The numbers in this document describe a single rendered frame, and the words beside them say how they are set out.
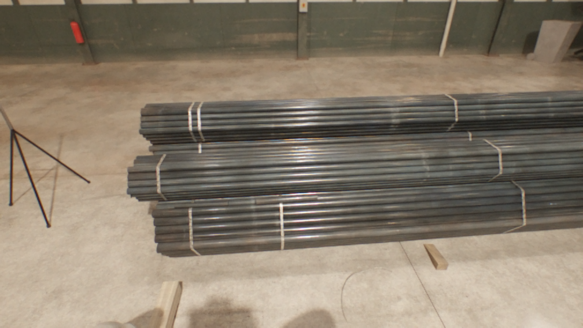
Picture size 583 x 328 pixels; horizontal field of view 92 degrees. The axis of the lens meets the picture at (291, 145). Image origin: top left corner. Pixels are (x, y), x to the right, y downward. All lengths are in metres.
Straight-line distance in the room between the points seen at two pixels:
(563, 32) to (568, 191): 8.08
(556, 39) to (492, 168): 8.57
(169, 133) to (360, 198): 1.58
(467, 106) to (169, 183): 2.47
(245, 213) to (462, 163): 1.67
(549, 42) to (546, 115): 7.78
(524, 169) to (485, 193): 0.33
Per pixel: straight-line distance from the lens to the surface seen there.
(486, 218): 2.73
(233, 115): 2.35
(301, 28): 8.69
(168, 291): 2.18
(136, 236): 2.92
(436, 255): 2.66
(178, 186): 2.14
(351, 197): 2.26
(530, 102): 3.30
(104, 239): 3.03
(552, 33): 11.04
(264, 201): 2.11
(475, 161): 2.54
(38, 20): 10.65
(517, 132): 3.35
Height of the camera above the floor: 1.89
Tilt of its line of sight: 29 degrees down
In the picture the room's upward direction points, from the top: straight up
